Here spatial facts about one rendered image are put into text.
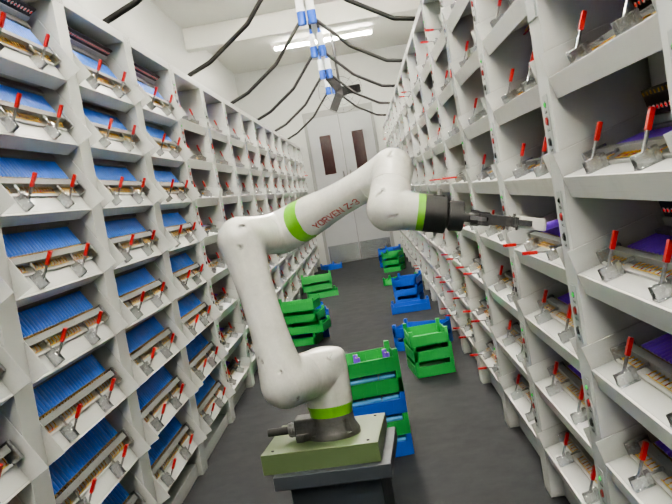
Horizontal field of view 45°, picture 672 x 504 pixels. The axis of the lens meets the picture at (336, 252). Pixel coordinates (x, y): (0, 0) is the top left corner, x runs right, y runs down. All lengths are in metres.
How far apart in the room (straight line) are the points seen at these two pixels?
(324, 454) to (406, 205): 0.72
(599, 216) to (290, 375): 0.89
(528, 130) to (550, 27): 0.72
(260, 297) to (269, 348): 0.14
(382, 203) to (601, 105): 0.55
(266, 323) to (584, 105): 0.97
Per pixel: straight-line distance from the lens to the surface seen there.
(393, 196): 1.94
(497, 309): 3.13
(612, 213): 1.73
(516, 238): 2.40
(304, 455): 2.22
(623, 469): 1.77
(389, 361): 2.99
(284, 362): 2.12
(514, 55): 2.42
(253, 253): 2.14
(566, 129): 1.71
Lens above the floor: 1.00
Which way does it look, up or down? 4 degrees down
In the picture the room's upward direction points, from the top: 10 degrees counter-clockwise
